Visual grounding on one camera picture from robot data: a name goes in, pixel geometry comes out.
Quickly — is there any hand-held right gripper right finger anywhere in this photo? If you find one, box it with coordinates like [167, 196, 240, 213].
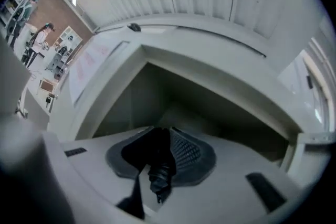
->
[146, 126, 303, 224]

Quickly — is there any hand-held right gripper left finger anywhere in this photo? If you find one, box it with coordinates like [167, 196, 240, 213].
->
[61, 125, 156, 220]

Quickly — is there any grey metal locker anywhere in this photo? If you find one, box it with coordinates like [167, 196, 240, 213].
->
[47, 14, 336, 179]

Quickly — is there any white paper sign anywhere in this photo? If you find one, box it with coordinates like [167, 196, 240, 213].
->
[68, 38, 111, 103]

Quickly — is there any white cabinet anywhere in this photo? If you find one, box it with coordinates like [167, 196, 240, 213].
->
[56, 25, 83, 48]

